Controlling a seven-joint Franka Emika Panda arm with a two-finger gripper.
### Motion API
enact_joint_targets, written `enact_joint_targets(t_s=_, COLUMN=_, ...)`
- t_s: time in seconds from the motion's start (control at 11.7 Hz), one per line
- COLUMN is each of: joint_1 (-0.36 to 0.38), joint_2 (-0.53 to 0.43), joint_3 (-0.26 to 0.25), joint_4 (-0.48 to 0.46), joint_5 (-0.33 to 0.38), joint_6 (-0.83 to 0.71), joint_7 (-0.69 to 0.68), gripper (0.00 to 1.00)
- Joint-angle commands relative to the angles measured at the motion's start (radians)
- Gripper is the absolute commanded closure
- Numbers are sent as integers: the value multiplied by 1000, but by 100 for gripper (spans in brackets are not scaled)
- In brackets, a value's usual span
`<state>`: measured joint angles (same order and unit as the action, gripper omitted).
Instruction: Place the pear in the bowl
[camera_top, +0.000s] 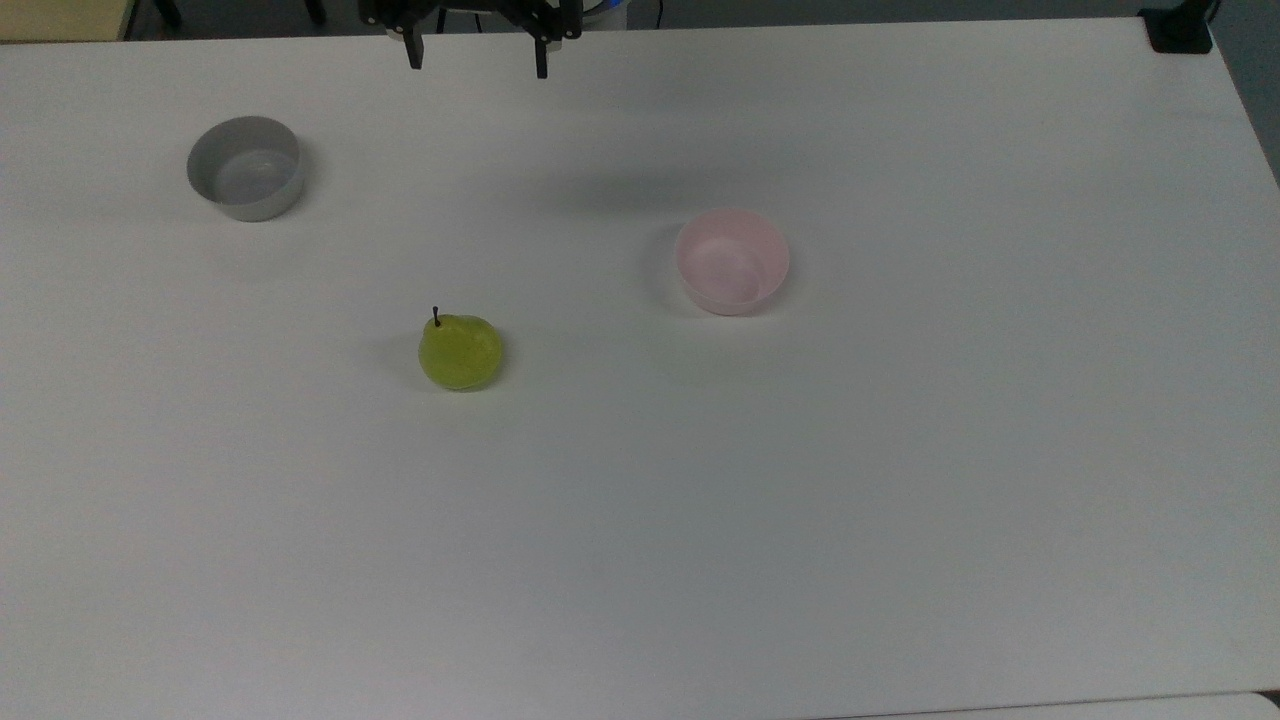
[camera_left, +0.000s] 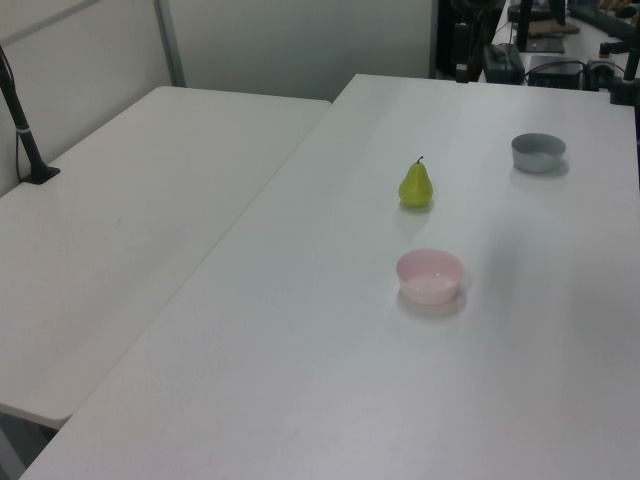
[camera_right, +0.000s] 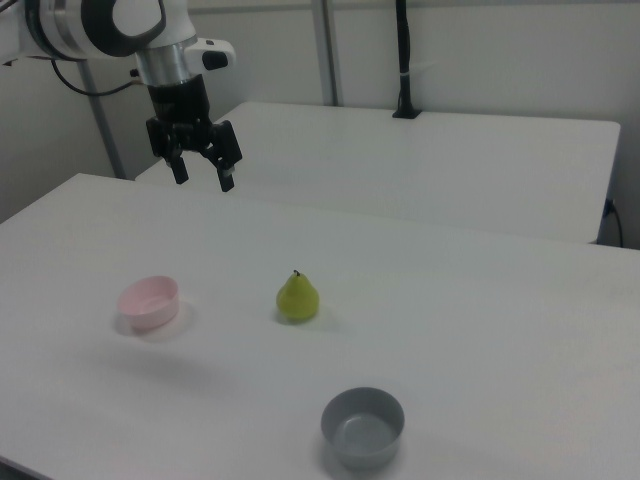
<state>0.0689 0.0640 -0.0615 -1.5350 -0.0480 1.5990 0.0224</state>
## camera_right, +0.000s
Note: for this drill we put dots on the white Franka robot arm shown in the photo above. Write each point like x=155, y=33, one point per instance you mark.
x=75, y=30

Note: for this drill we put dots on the white side table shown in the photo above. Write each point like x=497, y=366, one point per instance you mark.
x=400, y=165

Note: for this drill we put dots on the wide grey metal frame post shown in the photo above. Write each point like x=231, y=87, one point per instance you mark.
x=327, y=50

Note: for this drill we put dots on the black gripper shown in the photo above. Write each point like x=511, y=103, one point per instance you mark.
x=177, y=102

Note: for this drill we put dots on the black camera pole with clamp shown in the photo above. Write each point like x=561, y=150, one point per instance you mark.
x=404, y=50

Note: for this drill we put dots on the grey plastic bowl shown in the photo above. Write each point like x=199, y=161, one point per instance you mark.
x=362, y=435

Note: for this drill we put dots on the pink plastic bowl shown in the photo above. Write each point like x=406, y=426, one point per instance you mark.
x=150, y=305

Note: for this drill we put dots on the green pear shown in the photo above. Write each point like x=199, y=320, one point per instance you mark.
x=297, y=300

